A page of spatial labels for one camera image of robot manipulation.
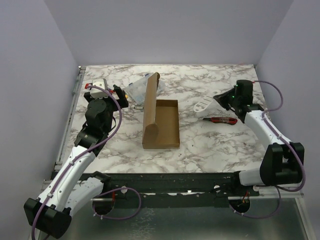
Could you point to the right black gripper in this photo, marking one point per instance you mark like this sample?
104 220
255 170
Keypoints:
225 99

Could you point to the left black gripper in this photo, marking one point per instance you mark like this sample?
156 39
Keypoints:
89 98

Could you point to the red black utility knife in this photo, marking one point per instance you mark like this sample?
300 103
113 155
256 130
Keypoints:
221 120

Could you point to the white blue packaged item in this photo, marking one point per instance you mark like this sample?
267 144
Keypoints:
203 104

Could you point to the brown cardboard express box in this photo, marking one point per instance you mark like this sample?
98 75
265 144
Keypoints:
161 128

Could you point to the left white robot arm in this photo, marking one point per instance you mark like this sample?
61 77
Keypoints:
52 211

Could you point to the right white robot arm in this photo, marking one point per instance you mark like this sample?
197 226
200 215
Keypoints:
283 161

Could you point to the clear plastic organizer box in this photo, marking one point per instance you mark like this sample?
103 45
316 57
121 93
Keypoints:
137 90

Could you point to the small grey metal piece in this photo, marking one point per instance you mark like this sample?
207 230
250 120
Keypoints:
139 107

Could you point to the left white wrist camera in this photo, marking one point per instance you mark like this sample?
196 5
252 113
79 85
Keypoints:
97 88

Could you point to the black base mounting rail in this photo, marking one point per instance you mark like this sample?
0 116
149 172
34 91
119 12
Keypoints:
173 190

